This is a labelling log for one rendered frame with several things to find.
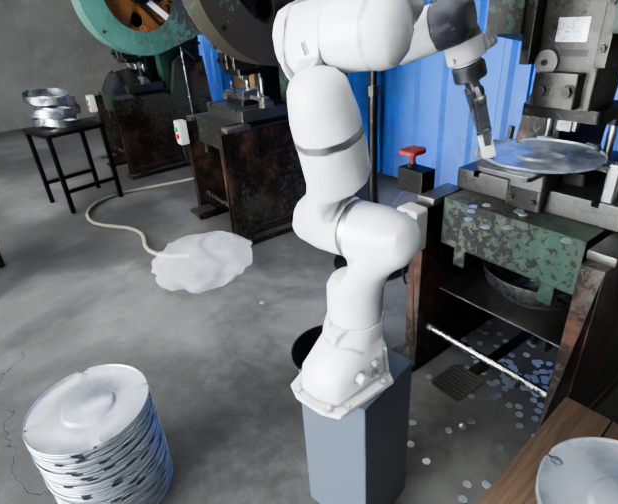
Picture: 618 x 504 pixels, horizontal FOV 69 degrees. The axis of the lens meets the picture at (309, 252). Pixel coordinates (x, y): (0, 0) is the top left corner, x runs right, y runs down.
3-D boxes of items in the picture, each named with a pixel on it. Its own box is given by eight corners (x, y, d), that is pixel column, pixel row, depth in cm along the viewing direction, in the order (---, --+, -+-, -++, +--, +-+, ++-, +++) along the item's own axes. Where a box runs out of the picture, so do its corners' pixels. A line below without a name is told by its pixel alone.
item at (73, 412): (160, 421, 106) (159, 418, 106) (23, 480, 95) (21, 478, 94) (137, 352, 129) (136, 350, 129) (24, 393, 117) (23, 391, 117)
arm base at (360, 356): (346, 432, 83) (345, 376, 76) (276, 385, 94) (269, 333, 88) (410, 366, 97) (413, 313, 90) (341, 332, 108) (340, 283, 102)
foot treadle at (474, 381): (457, 413, 127) (459, 400, 124) (429, 393, 134) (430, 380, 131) (562, 327, 157) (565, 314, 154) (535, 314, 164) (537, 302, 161)
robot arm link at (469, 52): (445, 48, 98) (451, 73, 101) (504, 24, 95) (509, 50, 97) (436, 44, 109) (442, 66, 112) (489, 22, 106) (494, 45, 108)
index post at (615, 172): (611, 204, 103) (623, 164, 98) (598, 201, 105) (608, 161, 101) (617, 201, 104) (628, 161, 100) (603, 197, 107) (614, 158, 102)
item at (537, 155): (634, 169, 101) (635, 166, 100) (505, 177, 101) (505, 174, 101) (568, 137, 126) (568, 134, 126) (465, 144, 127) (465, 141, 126)
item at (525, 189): (520, 230, 106) (530, 176, 100) (469, 214, 116) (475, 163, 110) (572, 201, 119) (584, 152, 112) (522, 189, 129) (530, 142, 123)
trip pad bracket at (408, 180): (419, 231, 138) (422, 170, 129) (396, 221, 145) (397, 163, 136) (431, 225, 141) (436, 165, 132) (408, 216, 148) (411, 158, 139)
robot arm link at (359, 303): (396, 352, 80) (401, 228, 69) (317, 317, 91) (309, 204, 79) (425, 321, 88) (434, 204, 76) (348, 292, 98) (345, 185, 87)
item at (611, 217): (619, 233, 103) (626, 209, 100) (455, 186, 135) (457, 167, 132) (669, 198, 118) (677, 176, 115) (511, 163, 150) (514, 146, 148)
